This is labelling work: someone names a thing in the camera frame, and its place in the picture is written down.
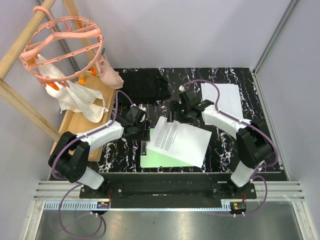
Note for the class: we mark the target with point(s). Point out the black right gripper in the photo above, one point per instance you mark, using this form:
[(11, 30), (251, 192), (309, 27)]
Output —
[(175, 107)]

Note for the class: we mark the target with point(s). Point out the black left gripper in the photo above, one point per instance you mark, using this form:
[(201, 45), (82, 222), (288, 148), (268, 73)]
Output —
[(145, 134)]

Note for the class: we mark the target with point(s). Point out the green clipboard folder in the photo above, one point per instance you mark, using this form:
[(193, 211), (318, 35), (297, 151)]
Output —
[(155, 160)]

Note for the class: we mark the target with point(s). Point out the printed white paper sheet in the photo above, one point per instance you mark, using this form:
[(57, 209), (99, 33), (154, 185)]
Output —
[(180, 141)]

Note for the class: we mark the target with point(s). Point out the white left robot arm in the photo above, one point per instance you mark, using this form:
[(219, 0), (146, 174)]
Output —
[(71, 153)]

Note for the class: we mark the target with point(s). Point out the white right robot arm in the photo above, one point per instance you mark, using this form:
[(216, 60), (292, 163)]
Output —
[(254, 144)]

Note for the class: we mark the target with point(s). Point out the black marble pattern mat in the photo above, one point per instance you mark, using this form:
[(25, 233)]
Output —
[(124, 155)]

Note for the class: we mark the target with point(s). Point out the black cloth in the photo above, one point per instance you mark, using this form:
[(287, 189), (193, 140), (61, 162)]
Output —
[(145, 86)]

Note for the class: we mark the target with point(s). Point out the white paper stack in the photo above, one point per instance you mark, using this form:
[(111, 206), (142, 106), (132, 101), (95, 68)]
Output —
[(229, 100)]

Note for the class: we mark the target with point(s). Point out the pink bra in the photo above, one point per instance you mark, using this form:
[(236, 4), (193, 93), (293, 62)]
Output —
[(108, 75)]

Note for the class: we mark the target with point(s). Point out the wooden tray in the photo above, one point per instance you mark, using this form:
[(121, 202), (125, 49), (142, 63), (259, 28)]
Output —
[(76, 122)]

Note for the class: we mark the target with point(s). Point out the white towel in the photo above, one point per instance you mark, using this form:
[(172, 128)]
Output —
[(79, 99)]

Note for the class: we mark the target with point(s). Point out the pink round clothes hanger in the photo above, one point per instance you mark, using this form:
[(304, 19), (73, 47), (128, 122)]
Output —
[(36, 54)]

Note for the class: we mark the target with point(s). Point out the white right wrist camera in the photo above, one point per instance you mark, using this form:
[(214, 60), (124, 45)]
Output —
[(181, 88)]

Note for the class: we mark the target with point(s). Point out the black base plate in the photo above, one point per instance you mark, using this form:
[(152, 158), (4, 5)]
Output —
[(161, 191)]

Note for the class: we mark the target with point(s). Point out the grey slotted cable duct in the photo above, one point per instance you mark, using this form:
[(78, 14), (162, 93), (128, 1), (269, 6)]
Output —
[(71, 205)]

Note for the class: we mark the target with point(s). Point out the wooden rack frame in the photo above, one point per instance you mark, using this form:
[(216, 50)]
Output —
[(15, 129)]

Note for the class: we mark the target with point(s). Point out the aluminium corner post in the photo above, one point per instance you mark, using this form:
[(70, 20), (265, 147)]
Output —
[(281, 24)]

